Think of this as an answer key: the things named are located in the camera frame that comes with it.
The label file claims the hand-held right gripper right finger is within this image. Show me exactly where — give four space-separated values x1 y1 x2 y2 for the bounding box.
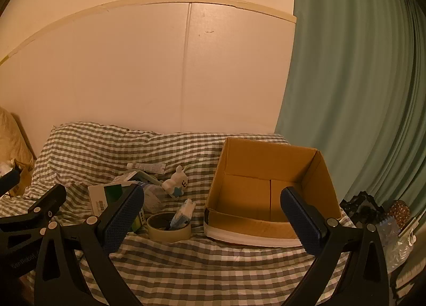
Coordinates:
280 187 390 306

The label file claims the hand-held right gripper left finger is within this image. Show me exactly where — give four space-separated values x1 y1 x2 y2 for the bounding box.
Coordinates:
33 183 145 306

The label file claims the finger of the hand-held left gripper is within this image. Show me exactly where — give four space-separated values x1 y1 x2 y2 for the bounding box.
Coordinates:
0 169 21 197
0 183 67 231

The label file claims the green and white box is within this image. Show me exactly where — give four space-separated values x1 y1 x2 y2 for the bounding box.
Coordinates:
88 181 147 235

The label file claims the beige masking tape roll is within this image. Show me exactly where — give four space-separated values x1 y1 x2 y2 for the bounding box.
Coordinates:
146 212 192 243

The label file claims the white paper packet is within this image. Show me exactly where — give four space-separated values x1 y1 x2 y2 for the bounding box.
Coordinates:
113 170 163 187

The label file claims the printed paper receipt strip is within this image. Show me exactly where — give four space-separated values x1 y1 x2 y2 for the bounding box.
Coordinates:
126 163 166 174

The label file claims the blue and white packet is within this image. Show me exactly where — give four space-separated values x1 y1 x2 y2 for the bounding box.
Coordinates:
170 199 195 230

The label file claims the beige pillow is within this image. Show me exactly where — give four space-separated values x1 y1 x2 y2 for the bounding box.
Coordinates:
0 106 35 173

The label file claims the black crumpled object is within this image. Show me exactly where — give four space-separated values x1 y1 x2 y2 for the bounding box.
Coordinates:
339 191 387 227

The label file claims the grey checked blanket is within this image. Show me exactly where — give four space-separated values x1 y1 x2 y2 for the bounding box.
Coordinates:
0 122 360 306

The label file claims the clear patterned plastic bag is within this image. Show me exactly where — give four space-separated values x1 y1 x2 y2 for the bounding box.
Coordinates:
376 218 416 270

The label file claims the brown dotted object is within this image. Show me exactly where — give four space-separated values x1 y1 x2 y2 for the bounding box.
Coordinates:
386 200 411 230

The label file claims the teal curtain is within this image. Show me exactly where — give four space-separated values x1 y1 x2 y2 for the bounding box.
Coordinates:
275 0 426 223

